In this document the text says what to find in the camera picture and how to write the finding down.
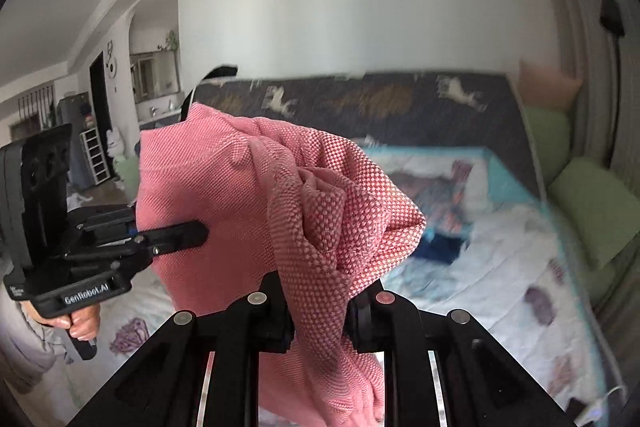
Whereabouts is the black floor lamp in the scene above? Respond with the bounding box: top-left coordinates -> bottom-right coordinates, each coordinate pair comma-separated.
599,0 -> 626,53

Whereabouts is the peach pillow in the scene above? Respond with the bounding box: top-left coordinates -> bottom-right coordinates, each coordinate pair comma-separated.
518,61 -> 584,113

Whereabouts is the white floral quilt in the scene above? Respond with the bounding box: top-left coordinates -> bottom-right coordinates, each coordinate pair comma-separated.
17,146 -> 626,426

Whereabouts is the grey curtain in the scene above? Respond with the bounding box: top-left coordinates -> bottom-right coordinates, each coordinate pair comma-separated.
553,0 -> 639,192

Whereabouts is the white shelf rack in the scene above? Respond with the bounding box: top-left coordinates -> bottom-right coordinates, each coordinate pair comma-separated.
80,128 -> 111,185

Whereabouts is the green pillow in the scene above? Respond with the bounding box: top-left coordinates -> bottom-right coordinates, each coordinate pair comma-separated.
548,157 -> 639,269
525,106 -> 572,185

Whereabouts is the navy fleece garment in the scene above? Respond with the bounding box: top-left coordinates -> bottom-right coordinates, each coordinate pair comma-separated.
411,229 -> 469,265

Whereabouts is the wall mirror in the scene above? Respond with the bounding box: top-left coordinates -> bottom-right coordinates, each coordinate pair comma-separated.
130,50 -> 180,103

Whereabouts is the green pillow far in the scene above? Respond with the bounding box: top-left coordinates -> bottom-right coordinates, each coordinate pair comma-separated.
525,106 -> 572,185

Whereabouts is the person's left hand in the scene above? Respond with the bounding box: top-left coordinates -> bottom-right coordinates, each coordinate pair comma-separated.
21,301 -> 101,341

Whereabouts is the white cat figurine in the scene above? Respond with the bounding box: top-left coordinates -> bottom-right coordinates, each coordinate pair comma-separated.
106,128 -> 126,176

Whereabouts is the green pillow near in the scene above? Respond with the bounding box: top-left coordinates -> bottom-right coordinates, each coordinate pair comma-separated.
548,157 -> 639,269

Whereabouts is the pink knit sweater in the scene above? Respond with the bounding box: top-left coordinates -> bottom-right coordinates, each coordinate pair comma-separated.
136,104 -> 425,426

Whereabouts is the dark deer-print headboard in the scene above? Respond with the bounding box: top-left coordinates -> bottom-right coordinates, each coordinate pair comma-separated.
193,70 -> 541,197

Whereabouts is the folded floral blanket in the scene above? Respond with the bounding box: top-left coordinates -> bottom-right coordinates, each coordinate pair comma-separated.
390,160 -> 473,237

